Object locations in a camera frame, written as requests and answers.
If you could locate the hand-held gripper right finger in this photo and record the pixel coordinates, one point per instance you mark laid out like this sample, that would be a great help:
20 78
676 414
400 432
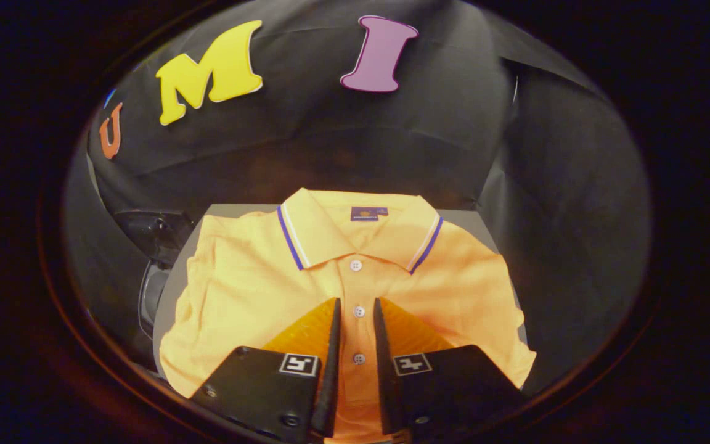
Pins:
383 370

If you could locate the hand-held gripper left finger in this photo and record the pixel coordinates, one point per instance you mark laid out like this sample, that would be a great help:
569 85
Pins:
329 370

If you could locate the orange polo shirt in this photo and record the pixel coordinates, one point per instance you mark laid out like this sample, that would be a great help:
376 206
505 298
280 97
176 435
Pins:
238 290

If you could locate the grey cabinet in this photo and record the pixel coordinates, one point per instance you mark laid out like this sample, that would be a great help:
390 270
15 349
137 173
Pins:
225 211

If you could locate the black backdrop cloth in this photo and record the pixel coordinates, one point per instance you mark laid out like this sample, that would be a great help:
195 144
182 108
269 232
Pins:
342 135

